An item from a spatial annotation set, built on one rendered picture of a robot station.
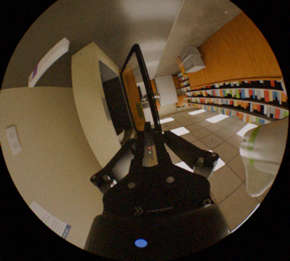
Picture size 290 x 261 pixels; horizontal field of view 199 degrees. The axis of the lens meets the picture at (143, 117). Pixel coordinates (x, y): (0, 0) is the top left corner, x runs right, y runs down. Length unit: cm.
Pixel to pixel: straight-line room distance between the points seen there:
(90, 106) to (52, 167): 45
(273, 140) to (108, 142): 40
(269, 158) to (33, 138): 75
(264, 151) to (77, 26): 51
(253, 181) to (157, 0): 59
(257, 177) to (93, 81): 61
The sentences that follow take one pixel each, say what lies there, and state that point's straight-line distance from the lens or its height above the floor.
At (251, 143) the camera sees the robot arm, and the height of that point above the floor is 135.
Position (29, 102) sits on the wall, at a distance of 60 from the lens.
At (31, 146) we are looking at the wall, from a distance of 56.
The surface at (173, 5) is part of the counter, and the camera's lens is 33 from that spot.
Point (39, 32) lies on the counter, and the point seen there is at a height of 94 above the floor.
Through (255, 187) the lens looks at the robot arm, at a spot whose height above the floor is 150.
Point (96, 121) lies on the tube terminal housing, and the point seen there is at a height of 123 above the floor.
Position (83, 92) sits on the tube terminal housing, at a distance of 29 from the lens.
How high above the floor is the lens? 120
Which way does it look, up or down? 11 degrees up
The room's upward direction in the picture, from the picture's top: 165 degrees clockwise
